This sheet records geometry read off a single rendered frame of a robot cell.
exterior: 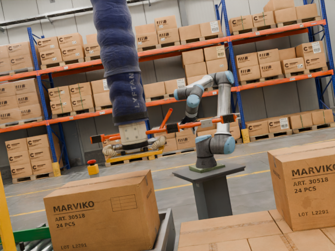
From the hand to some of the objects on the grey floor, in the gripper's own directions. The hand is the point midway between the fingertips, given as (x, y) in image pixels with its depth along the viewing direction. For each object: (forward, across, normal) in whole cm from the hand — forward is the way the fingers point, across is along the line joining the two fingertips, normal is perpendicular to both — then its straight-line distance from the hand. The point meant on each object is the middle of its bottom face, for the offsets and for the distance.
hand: (187, 130), depth 263 cm
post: (+79, -27, +112) cm, 140 cm away
